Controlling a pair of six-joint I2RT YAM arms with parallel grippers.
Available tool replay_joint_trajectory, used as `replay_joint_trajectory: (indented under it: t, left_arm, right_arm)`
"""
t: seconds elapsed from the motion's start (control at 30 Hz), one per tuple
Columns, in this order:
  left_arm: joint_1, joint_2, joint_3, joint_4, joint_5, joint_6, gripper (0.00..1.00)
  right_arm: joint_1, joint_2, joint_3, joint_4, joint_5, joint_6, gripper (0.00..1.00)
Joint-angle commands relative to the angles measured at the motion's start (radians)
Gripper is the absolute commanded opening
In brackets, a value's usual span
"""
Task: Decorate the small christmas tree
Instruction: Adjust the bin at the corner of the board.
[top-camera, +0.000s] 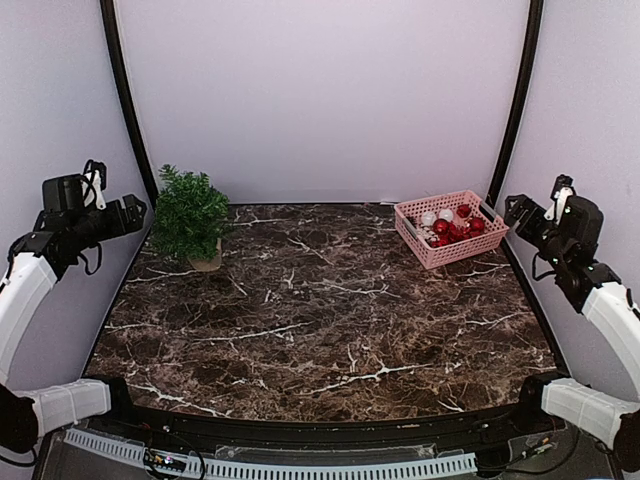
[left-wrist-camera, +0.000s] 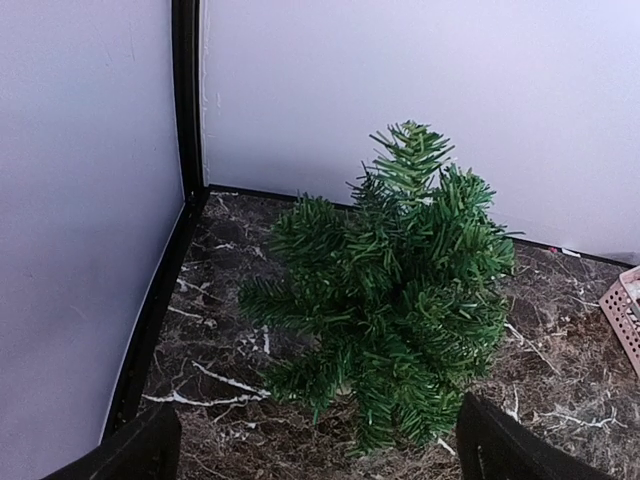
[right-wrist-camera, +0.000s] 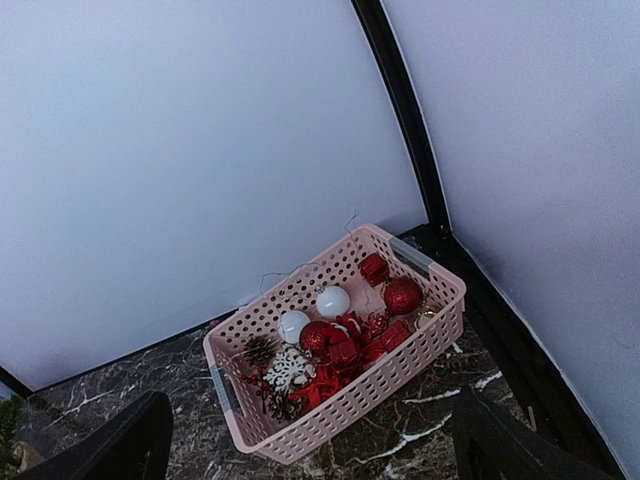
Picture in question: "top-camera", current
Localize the right black frame pole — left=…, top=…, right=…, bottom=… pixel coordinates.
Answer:
left=485, top=0, right=544, bottom=207

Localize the small green christmas tree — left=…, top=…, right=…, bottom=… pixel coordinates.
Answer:
left=150, top=164, right=231, bottom=272

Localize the red ball ornament cluster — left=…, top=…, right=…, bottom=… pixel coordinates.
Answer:
left=428, top=217, right=486, bottom=248

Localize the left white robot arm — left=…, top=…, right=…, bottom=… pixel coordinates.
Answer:
left=1, top=171, right=147, bottom=454

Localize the white perforated cable duct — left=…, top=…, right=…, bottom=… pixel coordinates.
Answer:
left=64, top=428, right=478, bottom=479

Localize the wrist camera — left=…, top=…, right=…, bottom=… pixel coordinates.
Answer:
left=81, top=159, right=107, bottom=210
left=544, top=174, right=575, bottom=225

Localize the white ball ornament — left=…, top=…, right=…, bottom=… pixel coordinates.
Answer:
left=421, top=211, right=439, bottom=229

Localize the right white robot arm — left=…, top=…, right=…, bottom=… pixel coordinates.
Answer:
left=505, top=187, right=639, bottom=472

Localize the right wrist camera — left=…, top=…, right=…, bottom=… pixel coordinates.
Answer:
left=544, top=174, right=575, bottom=225

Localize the black frame pole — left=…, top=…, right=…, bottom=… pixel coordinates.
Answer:
left=485, top=0, right=544, bottom=207
left=99, top=0, right=159, bottom=209

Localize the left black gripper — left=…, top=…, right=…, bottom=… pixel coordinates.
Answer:
left=69, top=194, right=146, bottom=249

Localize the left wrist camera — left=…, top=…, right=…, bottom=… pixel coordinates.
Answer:
left=81, top=159, right=107, bottom=210

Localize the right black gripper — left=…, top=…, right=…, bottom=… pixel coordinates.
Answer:
left=505, top=194, right=570, bottom=270

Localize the left black frame pole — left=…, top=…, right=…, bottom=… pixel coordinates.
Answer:
left=99, top=0, right=159, bottom=209

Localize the pink plastic basket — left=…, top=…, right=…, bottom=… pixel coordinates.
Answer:
left=394, top=190, right=509, bottom=269

